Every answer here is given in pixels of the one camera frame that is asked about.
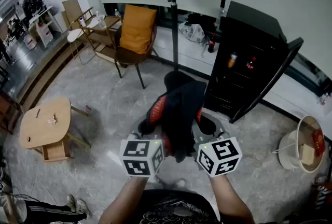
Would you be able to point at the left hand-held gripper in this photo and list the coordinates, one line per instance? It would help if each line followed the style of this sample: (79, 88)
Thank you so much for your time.
(136, 150)

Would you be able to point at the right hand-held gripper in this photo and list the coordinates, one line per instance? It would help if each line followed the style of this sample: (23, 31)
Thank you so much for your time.
(220, 153)

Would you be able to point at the black garment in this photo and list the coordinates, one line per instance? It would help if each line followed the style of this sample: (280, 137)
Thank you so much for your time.
(181, 114)

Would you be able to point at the black coat rack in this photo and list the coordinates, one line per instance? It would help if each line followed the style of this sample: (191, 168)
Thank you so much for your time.
(175, 36)

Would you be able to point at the person's left forearm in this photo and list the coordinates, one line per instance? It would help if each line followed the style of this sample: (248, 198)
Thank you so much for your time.
(124, 202)

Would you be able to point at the person's right forearm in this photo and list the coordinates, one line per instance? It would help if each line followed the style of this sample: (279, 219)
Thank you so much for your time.
(230, 202)

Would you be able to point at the black mini fridge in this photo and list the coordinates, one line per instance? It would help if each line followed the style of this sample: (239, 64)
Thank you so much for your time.
(246, 88)

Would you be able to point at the person's white shoe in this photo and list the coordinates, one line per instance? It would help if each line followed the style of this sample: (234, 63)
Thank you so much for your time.
(181, 183)

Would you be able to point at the small pink item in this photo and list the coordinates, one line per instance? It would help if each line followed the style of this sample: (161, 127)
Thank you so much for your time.
(88, 108)

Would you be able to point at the dark round chair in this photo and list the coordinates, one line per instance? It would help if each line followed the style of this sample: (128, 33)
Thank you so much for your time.
(129, 58)

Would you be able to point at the orange drink can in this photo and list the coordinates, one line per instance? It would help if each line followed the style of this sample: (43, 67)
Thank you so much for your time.
(232, 60)

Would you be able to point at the cola bottle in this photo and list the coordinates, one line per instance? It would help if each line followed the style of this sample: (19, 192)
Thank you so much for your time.
(251, 64)
(211, 45)

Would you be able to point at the person's black patterned shirt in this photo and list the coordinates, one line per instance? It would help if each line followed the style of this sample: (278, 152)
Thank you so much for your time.
(176, 207)

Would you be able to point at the small white pieces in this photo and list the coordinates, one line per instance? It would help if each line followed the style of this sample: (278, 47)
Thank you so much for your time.
(52, 120)

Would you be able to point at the light wooden low table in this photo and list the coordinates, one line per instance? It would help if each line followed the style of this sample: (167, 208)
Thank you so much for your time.
(49, 132)

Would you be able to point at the white flower-patterned cloth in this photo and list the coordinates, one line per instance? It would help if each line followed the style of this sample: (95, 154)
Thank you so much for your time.
(193, 33)

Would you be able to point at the orange cushion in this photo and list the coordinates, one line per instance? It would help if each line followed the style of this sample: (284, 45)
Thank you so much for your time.
(137, 28)

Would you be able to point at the small cardboard box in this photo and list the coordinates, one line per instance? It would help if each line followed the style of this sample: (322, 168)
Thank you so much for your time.
(307, 154)

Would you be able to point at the wooden gold-framed rack table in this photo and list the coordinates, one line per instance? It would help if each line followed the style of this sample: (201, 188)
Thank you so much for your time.
(103, 36)

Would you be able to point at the black bag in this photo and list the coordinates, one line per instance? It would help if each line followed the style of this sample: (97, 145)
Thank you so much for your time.
(202, 22)

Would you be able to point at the dark stick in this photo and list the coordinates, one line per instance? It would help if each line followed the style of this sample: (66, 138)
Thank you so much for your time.
(38, 113)

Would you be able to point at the red packet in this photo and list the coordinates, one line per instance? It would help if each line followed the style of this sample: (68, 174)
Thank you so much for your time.
(318, 142)

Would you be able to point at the clear plastic water bottle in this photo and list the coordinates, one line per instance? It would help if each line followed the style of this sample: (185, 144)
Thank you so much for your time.
(117, 13)
(102, 23)

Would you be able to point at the white slippers pair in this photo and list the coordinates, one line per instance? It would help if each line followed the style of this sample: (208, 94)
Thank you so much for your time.
(94, 22)

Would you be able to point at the white blue-capped spray bottle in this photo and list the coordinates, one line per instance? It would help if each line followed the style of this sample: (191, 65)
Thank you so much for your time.
(82, 22)

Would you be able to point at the wooden board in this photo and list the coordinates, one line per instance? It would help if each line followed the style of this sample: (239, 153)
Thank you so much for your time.
(71, 9)

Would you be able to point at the white shelf unit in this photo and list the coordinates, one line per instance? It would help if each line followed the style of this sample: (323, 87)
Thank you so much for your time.
(44, 28)

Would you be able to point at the white red-labelled canister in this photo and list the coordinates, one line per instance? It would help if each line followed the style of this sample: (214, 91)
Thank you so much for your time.
(30, 42)

